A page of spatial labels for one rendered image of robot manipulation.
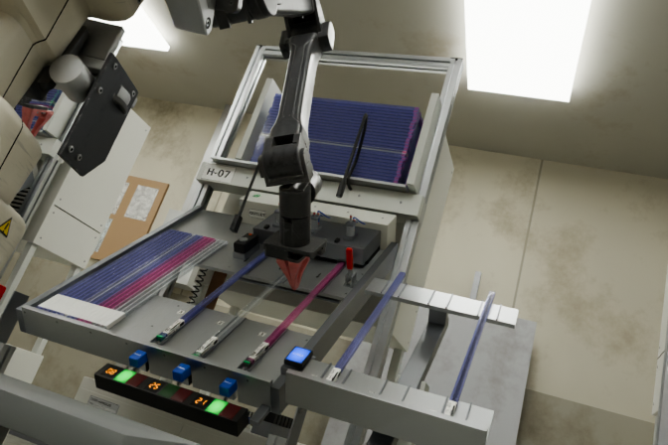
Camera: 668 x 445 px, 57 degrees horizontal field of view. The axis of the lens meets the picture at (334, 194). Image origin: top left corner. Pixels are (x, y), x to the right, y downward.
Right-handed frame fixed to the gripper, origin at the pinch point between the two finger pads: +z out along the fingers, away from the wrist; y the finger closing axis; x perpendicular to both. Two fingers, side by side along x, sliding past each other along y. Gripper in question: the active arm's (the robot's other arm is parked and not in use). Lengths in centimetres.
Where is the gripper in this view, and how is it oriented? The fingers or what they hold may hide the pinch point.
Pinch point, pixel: (295, 284)
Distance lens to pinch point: 117.1
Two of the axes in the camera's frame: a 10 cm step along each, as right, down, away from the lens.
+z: -0.2, 9.4, 3.5
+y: -9.2, -1.6, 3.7
